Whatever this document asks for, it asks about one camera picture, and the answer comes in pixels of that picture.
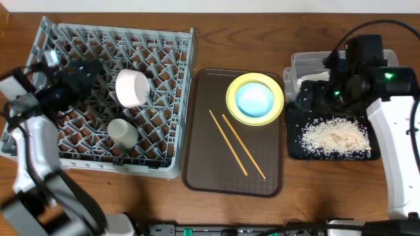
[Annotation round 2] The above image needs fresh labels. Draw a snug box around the yellow plate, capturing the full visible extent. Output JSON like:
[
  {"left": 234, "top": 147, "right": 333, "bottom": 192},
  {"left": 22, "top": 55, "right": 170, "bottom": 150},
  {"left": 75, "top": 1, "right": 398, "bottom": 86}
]
[{"left": 226, "top": 73, "right": 285, "bottom": 126}]

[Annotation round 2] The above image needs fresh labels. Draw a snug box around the light blue bowl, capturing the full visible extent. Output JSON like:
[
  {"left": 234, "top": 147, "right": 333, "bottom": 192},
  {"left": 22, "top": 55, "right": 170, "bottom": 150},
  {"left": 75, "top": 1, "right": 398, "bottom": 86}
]
[{"left": 236, "top": 83, "right": 274, "bottom": 118}]

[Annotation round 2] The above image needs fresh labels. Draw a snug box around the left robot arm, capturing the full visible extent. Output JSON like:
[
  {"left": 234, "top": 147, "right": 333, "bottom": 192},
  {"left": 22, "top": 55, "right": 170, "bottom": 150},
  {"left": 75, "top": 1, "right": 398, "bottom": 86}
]
[{"left": 1, "top": 50, "right": 137, "bottom": 236}]

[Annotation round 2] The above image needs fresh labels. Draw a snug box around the spilled rice pile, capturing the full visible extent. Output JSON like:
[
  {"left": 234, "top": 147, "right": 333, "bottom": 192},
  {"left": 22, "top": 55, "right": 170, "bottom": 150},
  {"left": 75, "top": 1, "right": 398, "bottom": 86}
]
[{"left": 300, "top": 117, "right": 372, "bottom": 156}]

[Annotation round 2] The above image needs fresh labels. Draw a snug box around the black waste bin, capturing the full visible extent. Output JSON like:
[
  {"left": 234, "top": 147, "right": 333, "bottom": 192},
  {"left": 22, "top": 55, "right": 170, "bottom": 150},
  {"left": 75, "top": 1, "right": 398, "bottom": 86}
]
[{"left": 285, "top": 102, "right": 381, "bottom": 161}]

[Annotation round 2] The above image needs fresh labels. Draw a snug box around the clear plastic bin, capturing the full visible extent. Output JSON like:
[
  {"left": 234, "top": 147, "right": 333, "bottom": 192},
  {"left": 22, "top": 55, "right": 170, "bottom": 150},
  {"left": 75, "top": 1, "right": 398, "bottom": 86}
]
[{"left": 283, "top": 49, "right": 400, "bottom": 102}]

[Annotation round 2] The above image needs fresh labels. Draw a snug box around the grey dishwasher rack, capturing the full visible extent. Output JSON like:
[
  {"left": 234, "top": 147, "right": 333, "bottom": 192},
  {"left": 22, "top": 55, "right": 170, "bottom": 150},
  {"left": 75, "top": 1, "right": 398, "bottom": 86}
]
[{"left": 0, "top": 16, "right": 198, "bottom": 180}]

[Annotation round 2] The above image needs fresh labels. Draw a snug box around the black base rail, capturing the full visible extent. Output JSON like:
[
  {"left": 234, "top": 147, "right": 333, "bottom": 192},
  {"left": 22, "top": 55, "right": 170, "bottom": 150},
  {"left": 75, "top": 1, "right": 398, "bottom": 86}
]
[{"left": 143, "top": 219, "right": 419, "bottom": 236}]

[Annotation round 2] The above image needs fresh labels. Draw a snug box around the white cup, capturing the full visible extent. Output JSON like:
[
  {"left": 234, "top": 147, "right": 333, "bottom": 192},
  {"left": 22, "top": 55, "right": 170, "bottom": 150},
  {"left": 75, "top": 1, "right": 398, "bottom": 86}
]
[{"left": 107, "top": 119, "right": 138, "bottom": 149}]

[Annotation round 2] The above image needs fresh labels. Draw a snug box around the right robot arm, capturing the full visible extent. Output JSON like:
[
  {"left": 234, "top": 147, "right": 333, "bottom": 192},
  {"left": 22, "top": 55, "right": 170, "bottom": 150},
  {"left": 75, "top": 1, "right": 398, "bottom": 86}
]
[{"left": 286, "top": 35, "right": 419, "bottom": 220}]

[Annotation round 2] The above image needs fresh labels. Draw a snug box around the brown plastic tray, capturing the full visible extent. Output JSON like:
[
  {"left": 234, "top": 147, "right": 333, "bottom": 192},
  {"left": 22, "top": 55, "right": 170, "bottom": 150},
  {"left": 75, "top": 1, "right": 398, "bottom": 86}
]
[{"left": 182, "top": 69, "right": 285, "bottom": 198}]

